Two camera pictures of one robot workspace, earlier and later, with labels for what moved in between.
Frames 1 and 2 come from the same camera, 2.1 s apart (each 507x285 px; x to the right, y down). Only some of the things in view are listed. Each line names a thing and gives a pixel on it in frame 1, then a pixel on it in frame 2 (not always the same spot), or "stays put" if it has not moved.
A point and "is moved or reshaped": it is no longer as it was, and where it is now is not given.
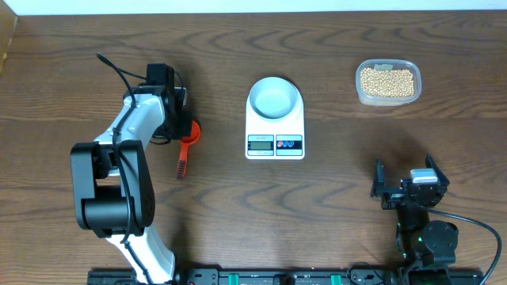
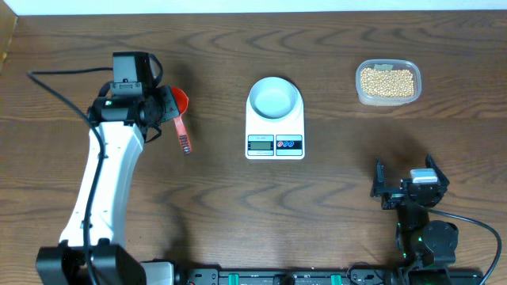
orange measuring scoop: [186, 142] is moved or reshaped
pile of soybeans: [386, 83] stays put
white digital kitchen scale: [280, 138] stays put
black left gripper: [185, 129] to [171, 109]
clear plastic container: [387, 82] stays put
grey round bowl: [275, 98] stays put
